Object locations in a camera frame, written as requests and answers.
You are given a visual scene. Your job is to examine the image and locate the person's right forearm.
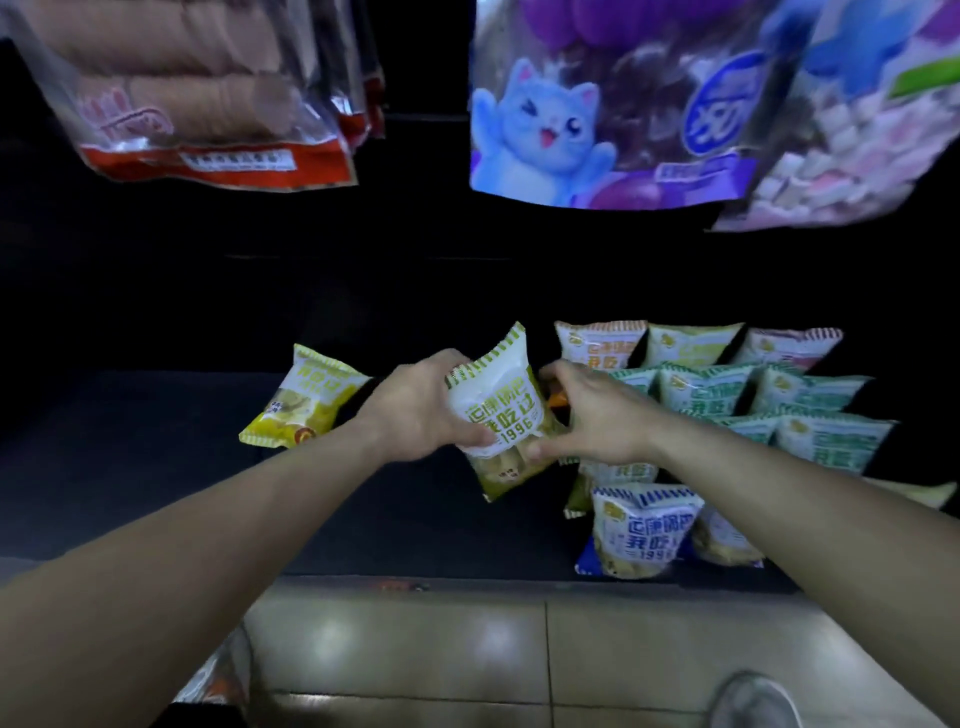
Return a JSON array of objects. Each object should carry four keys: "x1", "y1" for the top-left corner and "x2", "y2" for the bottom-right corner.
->
[{"x1": 648, "y1": 408, "x2": 960, "y2": 728}]

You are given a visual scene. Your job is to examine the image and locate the red striped snack packet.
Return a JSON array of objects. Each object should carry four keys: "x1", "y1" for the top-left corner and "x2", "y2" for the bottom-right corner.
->
[{"x1": 729, "y1": 325, "x2": 847, "y2": 376}]

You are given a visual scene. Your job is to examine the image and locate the orange snack packet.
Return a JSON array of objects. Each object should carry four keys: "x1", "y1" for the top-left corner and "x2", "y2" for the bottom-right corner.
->
[{"x1": 553, "y1": 318, "x2": 650, "y2": 374}]

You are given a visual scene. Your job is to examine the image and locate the black shorts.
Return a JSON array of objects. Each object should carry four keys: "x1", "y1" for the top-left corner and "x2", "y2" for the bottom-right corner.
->
[{"x1": 149, "y1": 701, "x2": 250, "y2": 728}]

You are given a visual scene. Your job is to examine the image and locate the grey orange sneaker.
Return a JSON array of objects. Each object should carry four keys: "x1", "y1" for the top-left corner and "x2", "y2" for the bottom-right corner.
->
[
  {"x1": 707, "y1": 669, "x2": 805, "y2": 728},
  {"x1": 172, "y1": 624, "x2": 254, "y2": 708}
]

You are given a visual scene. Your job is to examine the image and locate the person's right hand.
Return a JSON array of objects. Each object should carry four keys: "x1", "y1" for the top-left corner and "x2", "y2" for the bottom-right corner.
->
[{"x1": 521, "y1": 359, "x2": 670, "y2": 468}]

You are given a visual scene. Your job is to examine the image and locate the blue striped snack packet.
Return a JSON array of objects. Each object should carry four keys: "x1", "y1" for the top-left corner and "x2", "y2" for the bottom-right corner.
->
[
  {"x1": 574, "y1": 482, "x2": 706, "y2": 582},
  {"x1": 688, "y1": 504, "x2": 768, "y2": 571}
]

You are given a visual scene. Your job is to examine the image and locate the bag of pink marshmallows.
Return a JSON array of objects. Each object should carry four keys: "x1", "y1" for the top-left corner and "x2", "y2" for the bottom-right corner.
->
[{"x1": 710, "y1": 0, "x2": 960, "y2": 234}]

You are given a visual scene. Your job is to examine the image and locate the person's left forearm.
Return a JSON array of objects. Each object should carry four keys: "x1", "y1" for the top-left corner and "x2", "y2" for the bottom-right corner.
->
[{"x1": 0, "y1": 423, "x2": 406, "y2": 728}]

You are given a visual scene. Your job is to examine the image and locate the purple cat candy bag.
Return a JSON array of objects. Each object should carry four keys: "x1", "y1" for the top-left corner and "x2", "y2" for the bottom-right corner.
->
[{"x1": 467, "y1": 0, "x2": 783, "y2": 213}]

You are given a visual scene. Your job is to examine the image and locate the green striped snack packet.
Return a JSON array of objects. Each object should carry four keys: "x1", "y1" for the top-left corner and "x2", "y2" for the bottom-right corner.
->
[
  {"x1": 598, "y1": 365, "x2": 663, "y2": 400},
  {"x1": 770, "y1": 409, "x2": 899, "y2": 478},
  {"x1": 707, "y1": 409, "x2": 783, "y2": 447},
  {"x1": 748, "y1": 364, "x2": 874, "y2": 417},
  {"x1": 656, "y1": 362, "x2": 760, "y2": 419}
]

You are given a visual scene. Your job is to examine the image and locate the person's left hand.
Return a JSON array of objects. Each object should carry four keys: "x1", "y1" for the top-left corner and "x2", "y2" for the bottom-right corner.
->
[{"x1": 352, "y1": 348, "x2": 496, "y2": 464}]

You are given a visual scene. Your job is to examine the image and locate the red white snack packet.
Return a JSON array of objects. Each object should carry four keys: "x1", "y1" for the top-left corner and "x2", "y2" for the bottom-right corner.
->
[
  {"x1": 2, "y1": 0, "x2": 361, "y2": 196},
  {"x1": 309, "y1": 0, "x2": 389, "y2": 153}
]

